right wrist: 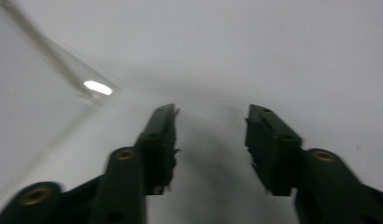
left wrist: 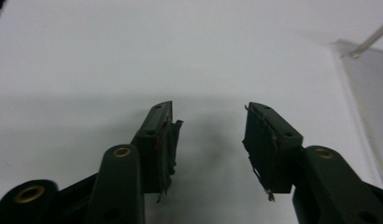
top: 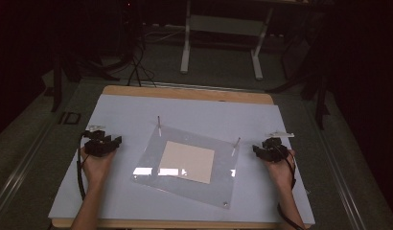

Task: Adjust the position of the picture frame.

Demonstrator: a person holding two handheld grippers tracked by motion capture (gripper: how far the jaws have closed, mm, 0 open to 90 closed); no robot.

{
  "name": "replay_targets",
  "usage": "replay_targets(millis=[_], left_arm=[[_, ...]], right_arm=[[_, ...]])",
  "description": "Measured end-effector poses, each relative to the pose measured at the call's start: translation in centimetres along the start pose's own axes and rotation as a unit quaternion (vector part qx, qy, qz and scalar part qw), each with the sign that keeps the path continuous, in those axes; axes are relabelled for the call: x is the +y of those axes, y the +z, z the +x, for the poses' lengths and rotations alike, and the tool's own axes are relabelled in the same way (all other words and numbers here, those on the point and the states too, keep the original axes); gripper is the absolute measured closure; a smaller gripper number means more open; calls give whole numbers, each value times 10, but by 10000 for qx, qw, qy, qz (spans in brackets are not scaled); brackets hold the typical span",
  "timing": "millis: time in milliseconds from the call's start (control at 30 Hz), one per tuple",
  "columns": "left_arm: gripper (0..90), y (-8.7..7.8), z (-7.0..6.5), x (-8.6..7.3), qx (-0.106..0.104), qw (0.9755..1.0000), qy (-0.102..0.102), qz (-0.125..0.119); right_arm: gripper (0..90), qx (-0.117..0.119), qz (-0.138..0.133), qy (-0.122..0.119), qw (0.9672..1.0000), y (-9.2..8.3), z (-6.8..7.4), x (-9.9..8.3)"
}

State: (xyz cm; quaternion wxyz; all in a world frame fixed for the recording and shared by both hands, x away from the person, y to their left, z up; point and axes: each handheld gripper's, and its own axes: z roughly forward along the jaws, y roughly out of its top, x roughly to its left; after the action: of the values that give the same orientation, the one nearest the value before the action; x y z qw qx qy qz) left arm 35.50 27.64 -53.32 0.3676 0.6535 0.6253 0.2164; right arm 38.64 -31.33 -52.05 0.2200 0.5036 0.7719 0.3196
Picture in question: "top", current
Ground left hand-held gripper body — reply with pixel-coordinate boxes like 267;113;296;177
83;125;118;157

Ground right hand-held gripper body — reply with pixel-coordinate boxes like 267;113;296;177
263;131;295;163

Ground clear acrylic photo frame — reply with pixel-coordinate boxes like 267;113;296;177
130;124;242;211

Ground photo print sheet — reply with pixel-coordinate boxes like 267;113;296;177
157;140;216;185

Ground person's left hand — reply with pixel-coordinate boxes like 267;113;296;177
80;148;118;190

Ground person's right hand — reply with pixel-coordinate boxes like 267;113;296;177
264;149;296;194

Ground white board table cover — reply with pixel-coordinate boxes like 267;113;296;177
48;93;316;225

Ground black metal stand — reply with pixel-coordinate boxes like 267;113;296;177
266;28;332;130
50;52;82;113

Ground wooden table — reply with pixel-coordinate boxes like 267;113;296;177
51;84;312;230

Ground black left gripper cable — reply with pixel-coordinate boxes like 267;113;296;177
76;132;87;201

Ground black floor bracket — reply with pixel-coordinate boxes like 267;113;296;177
58;111;82;126

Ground metal floor rail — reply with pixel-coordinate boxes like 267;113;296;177
0;119;57;221
299;99;369;230

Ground black floor cables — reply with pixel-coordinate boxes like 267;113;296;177
126;37;158;88

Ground white floor cable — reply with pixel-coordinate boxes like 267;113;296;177
143;22;187;45

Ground white metal desk frame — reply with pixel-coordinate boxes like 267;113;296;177
179;0;276;81

